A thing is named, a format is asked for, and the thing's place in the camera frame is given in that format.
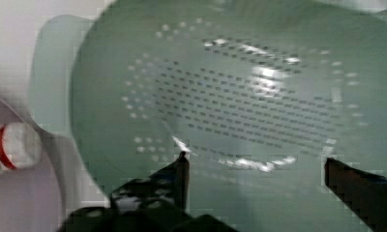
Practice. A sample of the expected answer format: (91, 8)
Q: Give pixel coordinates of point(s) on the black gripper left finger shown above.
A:
(170, 183)

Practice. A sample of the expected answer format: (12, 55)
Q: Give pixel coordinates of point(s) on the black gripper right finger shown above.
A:
(364, 193)

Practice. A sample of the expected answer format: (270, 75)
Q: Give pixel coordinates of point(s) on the green plastic strainer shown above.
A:
(259, 93)

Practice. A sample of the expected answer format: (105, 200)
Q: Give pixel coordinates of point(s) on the red ketchup bottle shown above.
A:
(20, 147)

